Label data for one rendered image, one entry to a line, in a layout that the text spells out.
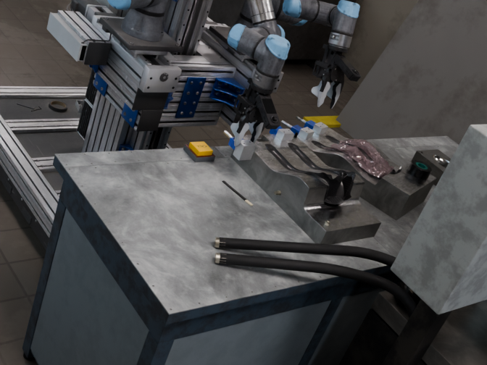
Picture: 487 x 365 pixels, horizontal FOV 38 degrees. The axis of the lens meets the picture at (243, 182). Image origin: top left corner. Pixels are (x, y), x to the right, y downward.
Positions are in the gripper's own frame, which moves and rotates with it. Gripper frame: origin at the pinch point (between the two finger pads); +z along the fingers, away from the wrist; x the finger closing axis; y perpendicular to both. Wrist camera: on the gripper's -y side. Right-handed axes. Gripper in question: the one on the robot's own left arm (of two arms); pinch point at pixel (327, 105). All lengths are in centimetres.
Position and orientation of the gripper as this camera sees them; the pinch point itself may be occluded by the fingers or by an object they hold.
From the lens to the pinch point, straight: 249.1
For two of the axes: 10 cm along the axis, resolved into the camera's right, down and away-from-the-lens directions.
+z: -2.4, 9.4, 2.4
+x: -7.0, 0.0, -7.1
